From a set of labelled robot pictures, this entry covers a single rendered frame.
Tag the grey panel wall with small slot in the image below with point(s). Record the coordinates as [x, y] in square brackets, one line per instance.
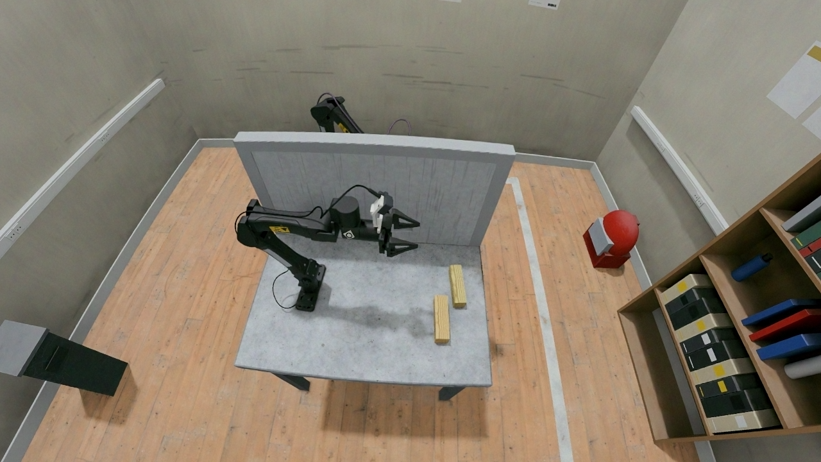
[452, 187]

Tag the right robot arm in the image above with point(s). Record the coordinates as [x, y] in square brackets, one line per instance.
[256, 230]

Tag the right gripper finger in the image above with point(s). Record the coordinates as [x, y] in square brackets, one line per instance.
[398, 225]
[399, 242]

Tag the short wooden block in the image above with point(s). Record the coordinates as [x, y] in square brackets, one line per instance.
[441, 319]
[457, 286]

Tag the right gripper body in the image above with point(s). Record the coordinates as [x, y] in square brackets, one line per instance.
[378, 226]

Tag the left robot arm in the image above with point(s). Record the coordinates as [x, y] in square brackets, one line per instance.
[325, 115]

